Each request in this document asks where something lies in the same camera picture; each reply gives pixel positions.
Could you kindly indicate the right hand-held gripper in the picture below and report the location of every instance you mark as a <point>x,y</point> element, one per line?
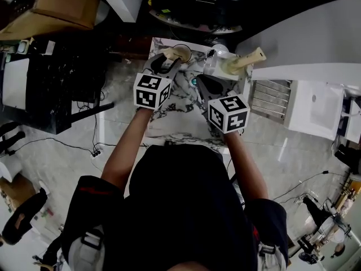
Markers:
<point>228,111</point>

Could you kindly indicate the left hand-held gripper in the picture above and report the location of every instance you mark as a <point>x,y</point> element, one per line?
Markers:
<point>152,92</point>

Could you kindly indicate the round cup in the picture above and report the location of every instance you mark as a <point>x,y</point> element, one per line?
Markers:
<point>184,52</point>

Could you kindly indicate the person's left forearm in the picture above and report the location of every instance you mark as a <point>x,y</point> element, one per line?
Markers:
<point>129,148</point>

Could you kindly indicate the person's right forearm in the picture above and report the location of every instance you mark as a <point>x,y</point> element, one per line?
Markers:
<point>245,165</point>

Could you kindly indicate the teal sink drain plug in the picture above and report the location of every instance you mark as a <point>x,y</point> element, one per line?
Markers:
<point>194,81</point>

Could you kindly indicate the marble sink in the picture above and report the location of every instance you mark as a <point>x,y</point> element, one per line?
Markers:
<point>183,100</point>

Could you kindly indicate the translucent cup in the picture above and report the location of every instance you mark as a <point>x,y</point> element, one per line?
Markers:
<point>229,66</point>

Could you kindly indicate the dark round tray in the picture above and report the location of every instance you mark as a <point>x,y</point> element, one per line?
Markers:
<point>194,24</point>

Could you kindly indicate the metal slatted rack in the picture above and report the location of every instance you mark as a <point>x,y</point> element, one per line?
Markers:
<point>270,99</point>

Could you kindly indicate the black table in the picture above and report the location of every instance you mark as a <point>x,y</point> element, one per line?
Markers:
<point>62,86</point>

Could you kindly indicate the white curved bathtub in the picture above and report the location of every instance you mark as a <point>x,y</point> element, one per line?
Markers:
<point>304,44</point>

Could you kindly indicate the white square basin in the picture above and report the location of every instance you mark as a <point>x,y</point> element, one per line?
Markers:
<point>318,109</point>

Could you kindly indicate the brown cardboard box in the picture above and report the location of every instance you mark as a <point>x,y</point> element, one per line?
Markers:
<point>56,7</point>

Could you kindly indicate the person's black shirt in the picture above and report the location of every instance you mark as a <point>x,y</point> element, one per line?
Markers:
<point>183,207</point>

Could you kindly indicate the white board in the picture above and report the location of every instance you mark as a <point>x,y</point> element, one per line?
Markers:
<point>15,85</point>

